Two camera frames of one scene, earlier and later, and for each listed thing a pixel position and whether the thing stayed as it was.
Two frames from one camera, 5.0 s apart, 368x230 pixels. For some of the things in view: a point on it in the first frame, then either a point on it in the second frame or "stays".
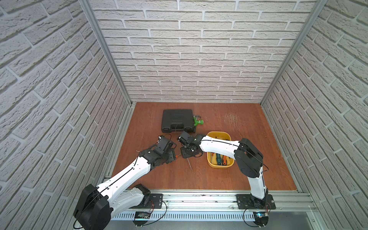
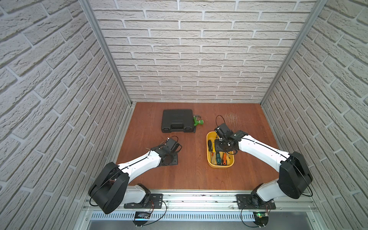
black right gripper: x=183 y=154 to x=217 y=148
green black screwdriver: x=218 y=158 stays
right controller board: x=260 y=218 stays
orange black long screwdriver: x=224 y=161 stays
